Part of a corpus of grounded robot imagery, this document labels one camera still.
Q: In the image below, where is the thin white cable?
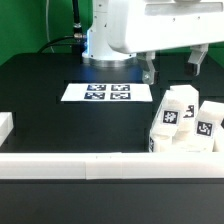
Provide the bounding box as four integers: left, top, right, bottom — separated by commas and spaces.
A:
45, 0, 55, 54

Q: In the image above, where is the white round stool seat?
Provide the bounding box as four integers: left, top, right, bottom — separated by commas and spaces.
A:
149, 131, 215, 153

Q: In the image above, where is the white fence piece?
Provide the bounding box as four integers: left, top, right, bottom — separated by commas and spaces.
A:
0, 112, 14, 147
214, 127, 224, 152

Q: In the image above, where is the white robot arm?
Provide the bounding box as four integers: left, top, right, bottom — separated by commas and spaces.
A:
83, 0, 224, 85

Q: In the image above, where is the white right fence piece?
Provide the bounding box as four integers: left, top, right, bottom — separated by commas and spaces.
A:
214, 127, 224, 152

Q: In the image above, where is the white fiducial marker sheet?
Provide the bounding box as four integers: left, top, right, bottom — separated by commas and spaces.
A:
61, 83, 152, 102

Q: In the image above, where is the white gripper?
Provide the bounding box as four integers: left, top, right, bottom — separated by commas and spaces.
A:
107, 0, 224, 84

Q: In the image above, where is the white left fence piece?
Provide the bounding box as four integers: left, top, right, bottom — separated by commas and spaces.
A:
0, 112, 14, 147

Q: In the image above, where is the white front fence bar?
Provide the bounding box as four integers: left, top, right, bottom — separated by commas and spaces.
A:
0, 152, 224, 180

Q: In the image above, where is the black thick cable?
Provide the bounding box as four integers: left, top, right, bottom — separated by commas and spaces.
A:
37, 0, 88, 54

